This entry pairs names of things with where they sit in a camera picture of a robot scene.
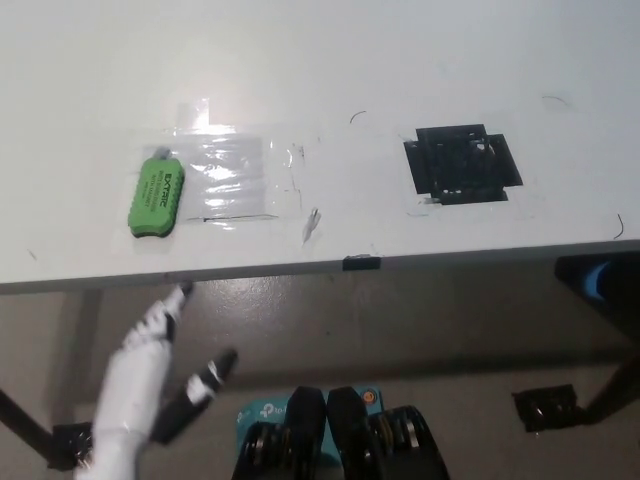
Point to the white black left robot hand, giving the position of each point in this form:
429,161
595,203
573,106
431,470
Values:
135,380

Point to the green whiteboard eraser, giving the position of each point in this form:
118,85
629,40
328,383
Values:
157,197

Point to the teal TP-Link box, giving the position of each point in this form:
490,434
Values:
260,410

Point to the clear plastic sheet taped down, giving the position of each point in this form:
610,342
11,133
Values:
225,175

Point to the small crumpled clear tape piece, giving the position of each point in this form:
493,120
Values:
311,225

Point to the small black tape strip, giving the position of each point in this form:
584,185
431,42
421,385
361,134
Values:
362,262

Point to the clear tape strip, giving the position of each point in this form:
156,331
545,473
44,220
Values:
193,112

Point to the black tape square patch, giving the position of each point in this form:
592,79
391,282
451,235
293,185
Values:
462,165

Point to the black box with blue patch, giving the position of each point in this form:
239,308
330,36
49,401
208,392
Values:
600,285

